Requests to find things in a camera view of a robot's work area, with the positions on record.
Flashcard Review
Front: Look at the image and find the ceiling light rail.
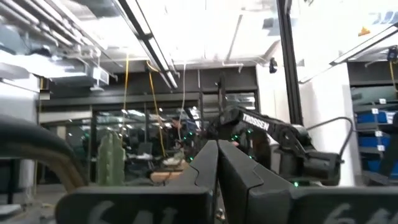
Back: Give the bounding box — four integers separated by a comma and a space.
116, 0, 180, 91

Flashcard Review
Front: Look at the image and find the black slide sandal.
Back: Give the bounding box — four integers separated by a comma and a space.
0, 113, 90, 192

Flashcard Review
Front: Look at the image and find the black aluminium table frame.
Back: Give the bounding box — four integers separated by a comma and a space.
275, 0, 305, 126

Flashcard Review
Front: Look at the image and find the yellow hanging cable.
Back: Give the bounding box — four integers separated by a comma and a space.
146, 61, 166, 158

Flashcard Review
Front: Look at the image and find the green cactus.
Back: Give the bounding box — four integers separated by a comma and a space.
96, 130, 126, 187

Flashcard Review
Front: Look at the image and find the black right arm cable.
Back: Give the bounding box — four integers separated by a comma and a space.
306, 116, 355, 161

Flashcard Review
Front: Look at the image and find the person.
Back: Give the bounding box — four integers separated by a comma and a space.
169, 115, 190, 147

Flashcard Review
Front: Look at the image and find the black ceiling camera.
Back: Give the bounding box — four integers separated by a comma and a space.
268, 57, 279, 75

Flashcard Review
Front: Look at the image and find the storage rack with blue bins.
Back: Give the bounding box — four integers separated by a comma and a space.
347, 60, 398, 187

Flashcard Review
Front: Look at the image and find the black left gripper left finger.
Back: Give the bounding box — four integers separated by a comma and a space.
55, 139, 218, 224

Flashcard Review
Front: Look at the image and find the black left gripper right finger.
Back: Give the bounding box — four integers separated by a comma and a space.
217, 139, 398, 224

